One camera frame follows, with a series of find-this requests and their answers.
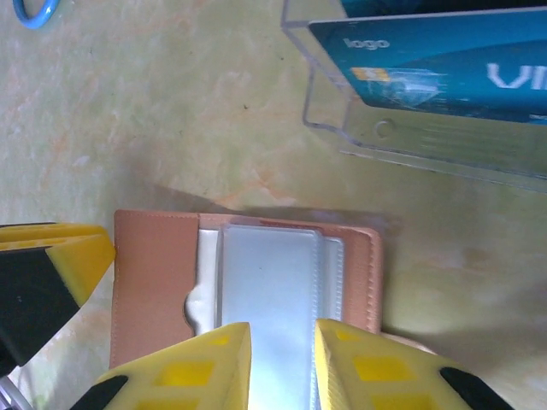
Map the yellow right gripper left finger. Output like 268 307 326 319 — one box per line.
70 322 252 410

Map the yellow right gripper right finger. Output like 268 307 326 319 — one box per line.
314 319 514 410

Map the blue credit card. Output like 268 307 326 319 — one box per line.
339 0 547 19
308 15 547 125

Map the pile of red blue packets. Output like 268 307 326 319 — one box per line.
280 0 547 193

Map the blue stethoscope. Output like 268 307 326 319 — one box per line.
11 0 61 30

